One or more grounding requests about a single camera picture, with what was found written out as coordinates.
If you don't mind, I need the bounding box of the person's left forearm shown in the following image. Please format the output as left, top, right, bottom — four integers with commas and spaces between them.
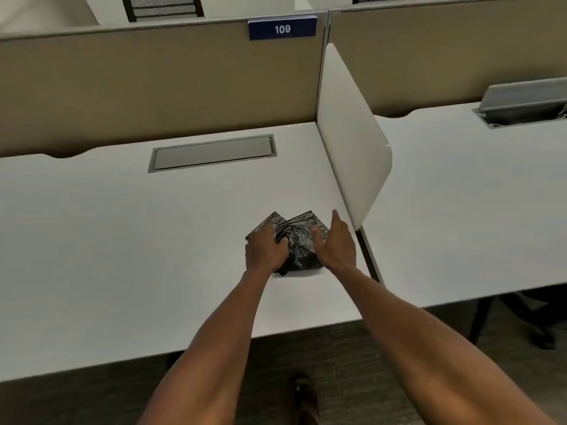
137, 266, 278, 425

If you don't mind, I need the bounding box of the person's left hand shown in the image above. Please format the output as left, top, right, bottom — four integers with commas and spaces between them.
245, 225, 291, 275

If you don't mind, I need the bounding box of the person's right hand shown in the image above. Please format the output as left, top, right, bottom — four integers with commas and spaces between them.
310, 209, 358, 274

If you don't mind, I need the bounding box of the open grey cable tray lid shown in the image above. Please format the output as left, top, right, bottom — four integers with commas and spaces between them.
471, 77, 567, 129

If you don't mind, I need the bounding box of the blue number sign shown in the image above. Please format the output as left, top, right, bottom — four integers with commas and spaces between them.
247, 16, 319, 41

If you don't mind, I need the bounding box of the white desk frame rail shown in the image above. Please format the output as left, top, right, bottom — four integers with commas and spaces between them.
356, 226, 385, 285

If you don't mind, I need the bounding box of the person's brown shoe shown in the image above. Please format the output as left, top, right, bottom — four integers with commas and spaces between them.
294, 372, 321, 425

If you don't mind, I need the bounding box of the black plastic bag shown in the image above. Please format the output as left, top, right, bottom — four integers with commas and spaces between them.
276, 211, 331, 273
245, 211, 291, 277

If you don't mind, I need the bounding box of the beige desk partition panel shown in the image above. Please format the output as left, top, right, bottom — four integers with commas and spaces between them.
0, 12, 329, 159
327, 0, 567, 118

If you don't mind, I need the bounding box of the white side divider panel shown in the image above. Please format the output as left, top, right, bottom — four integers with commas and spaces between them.
316, 42, 393, 231

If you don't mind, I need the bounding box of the black office chair base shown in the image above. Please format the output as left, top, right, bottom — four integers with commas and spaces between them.
467, 288, 567, 351

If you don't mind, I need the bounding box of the closed grey cable tray lid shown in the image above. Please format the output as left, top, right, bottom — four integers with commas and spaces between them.
147, 134, 278, 174

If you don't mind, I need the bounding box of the person's right forearm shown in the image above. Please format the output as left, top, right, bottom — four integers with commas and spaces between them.
328, 264, 558, 425

